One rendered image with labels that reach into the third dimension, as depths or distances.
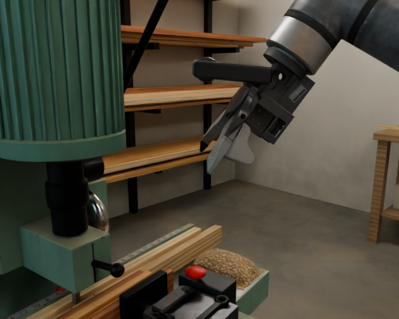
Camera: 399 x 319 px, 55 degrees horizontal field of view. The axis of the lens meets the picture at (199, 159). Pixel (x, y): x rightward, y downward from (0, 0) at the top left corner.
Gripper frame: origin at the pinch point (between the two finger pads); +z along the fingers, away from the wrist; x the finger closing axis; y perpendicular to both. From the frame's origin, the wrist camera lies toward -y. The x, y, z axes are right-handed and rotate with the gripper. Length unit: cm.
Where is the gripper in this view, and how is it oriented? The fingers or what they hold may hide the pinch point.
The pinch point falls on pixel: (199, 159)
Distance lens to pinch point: 61.0
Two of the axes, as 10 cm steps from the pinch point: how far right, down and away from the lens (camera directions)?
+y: 8.1, 5.5, 1.9
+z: -5.8, 8.0, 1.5
